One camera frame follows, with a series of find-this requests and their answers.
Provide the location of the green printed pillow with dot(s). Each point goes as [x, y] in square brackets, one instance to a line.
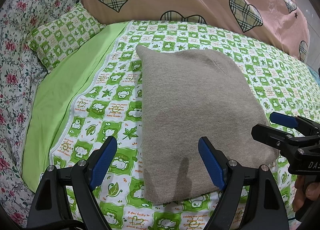
[62, 36]

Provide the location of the person's right hand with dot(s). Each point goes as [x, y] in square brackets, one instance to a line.
[307, 195]

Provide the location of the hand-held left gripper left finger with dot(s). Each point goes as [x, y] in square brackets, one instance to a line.
[103, 162]

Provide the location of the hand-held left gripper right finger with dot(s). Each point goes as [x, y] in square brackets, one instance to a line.
[212, 163]

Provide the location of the floral quilt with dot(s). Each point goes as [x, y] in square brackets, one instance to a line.
[17, 70]

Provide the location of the beige knitted sweater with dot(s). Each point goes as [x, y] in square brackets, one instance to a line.
[197, 125]

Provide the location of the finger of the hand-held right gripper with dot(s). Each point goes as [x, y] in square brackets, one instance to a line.
[282, 119]
[270, 135]

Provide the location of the green printed bed sheet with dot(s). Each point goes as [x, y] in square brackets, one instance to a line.
[100, 110]

